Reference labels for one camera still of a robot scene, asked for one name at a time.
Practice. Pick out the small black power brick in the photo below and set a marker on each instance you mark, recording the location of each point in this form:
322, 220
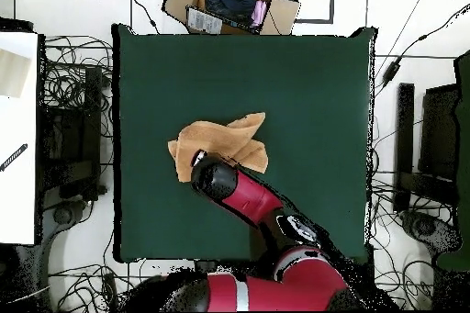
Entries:
109, 283

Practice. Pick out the black chair frame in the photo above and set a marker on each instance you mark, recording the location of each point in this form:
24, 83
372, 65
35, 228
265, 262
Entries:
438, 133

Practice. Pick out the printed paper sheet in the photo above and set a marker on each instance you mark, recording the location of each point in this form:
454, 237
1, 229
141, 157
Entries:
203, 21

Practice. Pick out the black striped tool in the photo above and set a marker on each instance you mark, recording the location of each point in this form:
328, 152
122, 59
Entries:
14, 157

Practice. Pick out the black power adapter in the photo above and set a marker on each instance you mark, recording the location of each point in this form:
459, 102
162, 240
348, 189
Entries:
391, 72

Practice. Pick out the black rack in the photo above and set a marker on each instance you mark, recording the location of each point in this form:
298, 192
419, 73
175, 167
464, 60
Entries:
93, 114

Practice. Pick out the white side table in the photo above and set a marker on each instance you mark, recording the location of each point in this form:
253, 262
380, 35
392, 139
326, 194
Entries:
18, 195

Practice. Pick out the tan terry towel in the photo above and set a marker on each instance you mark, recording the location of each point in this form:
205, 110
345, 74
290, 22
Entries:
213, 136

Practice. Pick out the black stand base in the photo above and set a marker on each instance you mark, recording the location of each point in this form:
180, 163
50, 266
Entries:
62, 215
427, 228

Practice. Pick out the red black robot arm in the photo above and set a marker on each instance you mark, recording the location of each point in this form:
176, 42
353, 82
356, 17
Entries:
253, 197

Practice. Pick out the dark green table cloth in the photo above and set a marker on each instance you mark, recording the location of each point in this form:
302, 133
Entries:
323, 114

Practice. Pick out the beige box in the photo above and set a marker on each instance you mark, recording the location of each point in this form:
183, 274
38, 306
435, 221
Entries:
11, 74

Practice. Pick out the pink garment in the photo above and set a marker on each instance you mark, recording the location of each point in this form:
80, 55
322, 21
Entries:
259, 13

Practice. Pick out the cardboard box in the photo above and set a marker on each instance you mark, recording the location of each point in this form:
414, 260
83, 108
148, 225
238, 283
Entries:
282, 12

